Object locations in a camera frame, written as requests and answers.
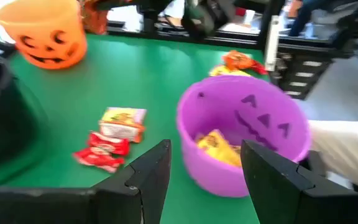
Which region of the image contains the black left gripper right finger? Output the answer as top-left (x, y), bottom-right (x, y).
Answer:
top-left (241, 139), bottom-right (358, 224)

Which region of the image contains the yellow candy pack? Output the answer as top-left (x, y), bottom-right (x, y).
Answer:
top-left (195, 128), bottom-right (242, 168)
top-left (208, 64), bottom-right (252, 78)

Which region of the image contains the person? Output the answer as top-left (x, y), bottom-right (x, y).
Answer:
top-left (287, 0), bottom-right (334, 38)

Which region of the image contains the orange Reese's candy pack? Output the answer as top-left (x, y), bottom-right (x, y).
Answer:
top-left (81, 0), bottom-right (110, 35)
top-left (221, 50), bottom-right (257, 72)

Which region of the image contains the purple pumpkin bucket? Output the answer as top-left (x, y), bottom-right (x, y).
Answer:
top-left (175, 75), bottom-right (312, 198)

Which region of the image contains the green table mat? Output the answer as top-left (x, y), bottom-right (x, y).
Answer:
top-left (0, 33), bottom-right (272, 224)

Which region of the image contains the orange pumpkin bucket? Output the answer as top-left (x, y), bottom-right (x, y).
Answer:
top-left (0, 0), bottom-right (88, 70)

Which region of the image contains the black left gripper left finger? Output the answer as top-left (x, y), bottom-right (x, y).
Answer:
top-left (0, 139), bottom-right (172, 224)

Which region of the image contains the black aluminium rig frame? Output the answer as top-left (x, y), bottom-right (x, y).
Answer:
top-left (85, 0), bottom-right (334, 100)

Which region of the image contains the yellow purple Sour Patch pack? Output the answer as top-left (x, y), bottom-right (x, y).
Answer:
top-left (99, 106), bottom-right (148, 144)

